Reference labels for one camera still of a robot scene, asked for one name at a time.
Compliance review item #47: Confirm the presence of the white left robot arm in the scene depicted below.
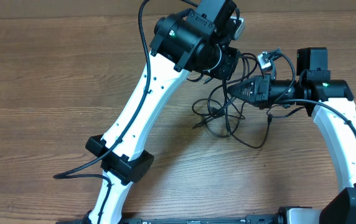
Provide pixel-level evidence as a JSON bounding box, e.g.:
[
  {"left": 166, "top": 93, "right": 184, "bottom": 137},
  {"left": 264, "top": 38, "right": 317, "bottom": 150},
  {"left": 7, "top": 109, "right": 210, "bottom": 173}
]
[{"left": 83, "top": 1, "right": 244, "bottom": 223}]

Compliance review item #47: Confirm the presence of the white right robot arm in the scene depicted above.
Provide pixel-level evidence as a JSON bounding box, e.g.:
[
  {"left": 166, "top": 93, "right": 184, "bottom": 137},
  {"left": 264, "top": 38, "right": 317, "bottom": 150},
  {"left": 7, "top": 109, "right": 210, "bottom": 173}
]
[{"left": 227, "top": 47, "right": 356, "bottom": 223}]

